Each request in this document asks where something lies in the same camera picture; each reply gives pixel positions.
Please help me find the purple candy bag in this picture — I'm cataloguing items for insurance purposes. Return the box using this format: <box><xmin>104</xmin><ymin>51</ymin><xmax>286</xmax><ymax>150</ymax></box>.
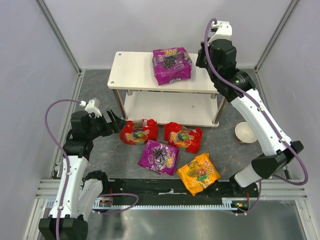
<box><xmin>152</xmin><ymin>47</ymin><xmax>193</xmax><ymax>86</ymax></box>
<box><xmin>138</xmin><ymin>139</ymin><xmax>180</xmax><ymax>176</ymax></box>

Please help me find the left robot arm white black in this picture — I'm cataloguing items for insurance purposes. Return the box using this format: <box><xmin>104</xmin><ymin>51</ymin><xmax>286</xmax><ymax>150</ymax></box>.
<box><xmin>38</xmin><ymin>109</ymin><xmax>127</xmax><ymax>240</ymax></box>

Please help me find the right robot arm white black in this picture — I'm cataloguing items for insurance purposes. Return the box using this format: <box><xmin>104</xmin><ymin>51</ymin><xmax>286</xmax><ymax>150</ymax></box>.
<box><xmin>195</xmin><ymin>37</ymin><xmax>304</xmax><ymax>188</ymax></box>

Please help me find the red candy bag left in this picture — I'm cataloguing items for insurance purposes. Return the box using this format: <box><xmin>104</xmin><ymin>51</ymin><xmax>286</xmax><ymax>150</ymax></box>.
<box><xmin>120</xmin><ymin>119</ymin><xmax>159</xmax><ymax>145</ymax></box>

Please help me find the red candy bag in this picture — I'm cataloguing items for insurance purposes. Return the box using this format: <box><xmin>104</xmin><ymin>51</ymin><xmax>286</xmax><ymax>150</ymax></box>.
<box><xmin>164</xmin><ymin>122</ymin><xmax>203</xmax><ymax>154</ymax></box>
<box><xmin>120</xmin><ymin>119</ymin><xmax>159</xmax><ymax>145</ymax></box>

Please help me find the white two-tier wooden shelf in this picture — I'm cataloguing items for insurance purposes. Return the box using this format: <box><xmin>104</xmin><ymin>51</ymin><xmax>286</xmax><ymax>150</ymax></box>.
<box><xmin>107</xmin><ymin>51</ymin><xmax>227</xmax><ymax>128</ymax></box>

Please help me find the red candy bag right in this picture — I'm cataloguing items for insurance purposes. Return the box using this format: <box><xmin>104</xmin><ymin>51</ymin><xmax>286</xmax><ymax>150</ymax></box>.
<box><xmin>164</xmin><ymin>122</ymin><xmax>203</xmax><ymax>154</ymax></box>

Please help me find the orange candy bag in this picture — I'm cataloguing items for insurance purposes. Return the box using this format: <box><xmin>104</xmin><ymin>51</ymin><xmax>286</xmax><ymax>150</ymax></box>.
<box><xmin>176</xmin><ymin>153</ymin><xmax>221</xmax><ymax>196</ymax></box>

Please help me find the white ceramic bowl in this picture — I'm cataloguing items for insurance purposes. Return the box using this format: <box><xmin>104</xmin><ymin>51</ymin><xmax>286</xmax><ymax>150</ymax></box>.
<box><xmin>234</xmin><ymin>121</ymin><xmax>257</xmax><ymax>144</ymax></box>

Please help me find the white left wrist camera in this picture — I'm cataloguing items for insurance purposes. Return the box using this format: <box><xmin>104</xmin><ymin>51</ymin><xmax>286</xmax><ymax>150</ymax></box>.
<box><xmin>79</xmin><ymin>98</ymin><xmax>102</xmax><ymax>118</ymax></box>

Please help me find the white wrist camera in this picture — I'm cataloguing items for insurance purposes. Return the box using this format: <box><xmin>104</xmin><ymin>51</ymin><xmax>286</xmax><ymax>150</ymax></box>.
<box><xmin>79</xmin><ymin>98</ymin><xmax>102</xmax><ymax>118</ymax></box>
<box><xmin>208</xmin><ymin>20</ymin><xmax>233</xmax><ymax>44</ymax></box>

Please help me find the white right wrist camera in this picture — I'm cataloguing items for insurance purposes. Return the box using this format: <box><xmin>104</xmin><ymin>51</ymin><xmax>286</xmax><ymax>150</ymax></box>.
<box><xmin>208</xmin><ymin>20</ymin><xmax>233</xmax><ymax>44</ymax></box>

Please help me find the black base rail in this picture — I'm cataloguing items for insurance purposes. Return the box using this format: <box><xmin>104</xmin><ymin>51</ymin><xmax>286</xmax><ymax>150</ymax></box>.
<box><xmin>82</xmin><ymin>170</ymin><xmax>260</xmax><ymax>201</ymax></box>

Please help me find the aluminium corner frame right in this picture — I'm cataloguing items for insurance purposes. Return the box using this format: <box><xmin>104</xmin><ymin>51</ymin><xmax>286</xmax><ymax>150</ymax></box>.
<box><xmin>254</xmin><ymin>0</ymin><xmax>300</xmax><ymax>73</ymax></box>

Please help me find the aluminium corner frame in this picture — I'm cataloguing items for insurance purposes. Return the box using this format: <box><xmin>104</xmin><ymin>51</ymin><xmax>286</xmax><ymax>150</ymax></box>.
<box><xmin>34</xmin><ymin>0</ymin><xmax>83</xmax><ymax>76</ymax></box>
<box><xmin>254</xmin><ymin>0</ymin><xmax>300</xmax><ymax>73</ymax></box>

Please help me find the aluminium corner frame left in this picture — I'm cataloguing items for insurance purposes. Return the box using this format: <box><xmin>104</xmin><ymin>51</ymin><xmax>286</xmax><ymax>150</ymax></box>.
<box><xmin>34</xmin><ymin>0</ymin><xmax>83</xmax><ymax>76</ymax></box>

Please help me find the white slotted cable duct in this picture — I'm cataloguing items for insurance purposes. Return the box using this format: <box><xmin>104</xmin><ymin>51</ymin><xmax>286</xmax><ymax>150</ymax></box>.
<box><xmin>92</xmin><ymin>198</ymin><xmax>249</xmax><ymax>212</ymax></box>

